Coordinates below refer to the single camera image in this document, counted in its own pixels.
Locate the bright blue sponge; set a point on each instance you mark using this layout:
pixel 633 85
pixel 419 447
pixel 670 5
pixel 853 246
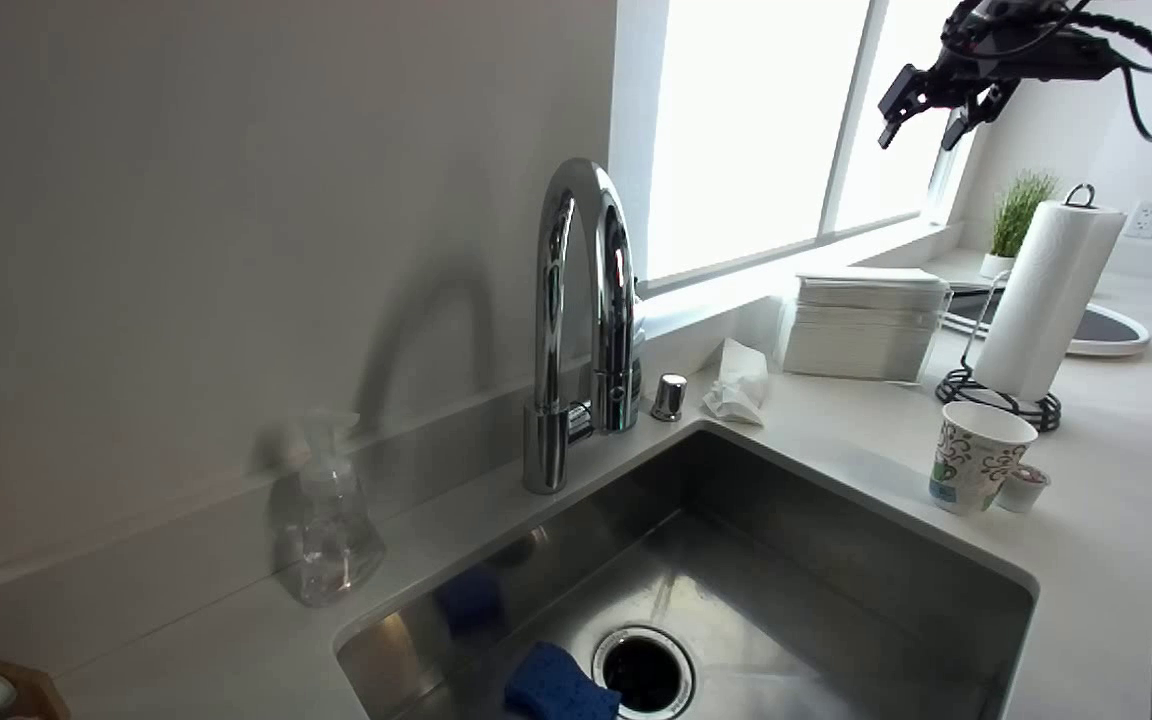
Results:
pixel 558 687

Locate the round sink drain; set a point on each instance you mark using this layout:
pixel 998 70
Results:
pixel 645 668

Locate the green potted plant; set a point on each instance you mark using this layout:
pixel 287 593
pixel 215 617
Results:
pixel 1016 215

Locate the white paper towel roll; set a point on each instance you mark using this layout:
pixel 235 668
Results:
pixel 1051 302

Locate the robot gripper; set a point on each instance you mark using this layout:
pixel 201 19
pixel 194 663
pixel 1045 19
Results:
pixel 1031 40

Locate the crumpled white paper towel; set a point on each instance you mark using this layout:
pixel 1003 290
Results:
pixel 742 387

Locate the small chrome cap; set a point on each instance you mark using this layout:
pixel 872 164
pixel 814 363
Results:
pixel 670 399

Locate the patterned paper cup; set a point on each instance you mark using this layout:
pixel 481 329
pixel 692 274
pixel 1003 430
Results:
pixel 975 458

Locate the clear glass jar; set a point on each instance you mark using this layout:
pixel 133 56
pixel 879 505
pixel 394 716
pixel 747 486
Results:
pixel 323 512

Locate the chrome gooseneck faucet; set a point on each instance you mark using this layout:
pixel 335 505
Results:
pixel 583 306

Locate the white window frame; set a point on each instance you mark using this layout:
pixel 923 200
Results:
pixel 859 135

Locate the paper towel roll on holder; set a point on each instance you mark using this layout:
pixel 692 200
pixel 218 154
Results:
pixel 998 395

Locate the stainless steel sink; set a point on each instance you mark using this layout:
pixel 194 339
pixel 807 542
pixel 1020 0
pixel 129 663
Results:
pixel 791 572

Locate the grey oval plate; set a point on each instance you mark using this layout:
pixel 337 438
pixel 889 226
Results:
pixel 1110 329

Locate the white wall outlet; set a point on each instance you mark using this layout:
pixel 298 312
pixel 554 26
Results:
pixel 1150 216

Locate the dark blue sponge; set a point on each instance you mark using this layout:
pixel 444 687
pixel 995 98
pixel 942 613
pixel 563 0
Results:
pixel 469 601

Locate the white rectangular box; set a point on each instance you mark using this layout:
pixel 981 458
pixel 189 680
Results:
pixel 863 327

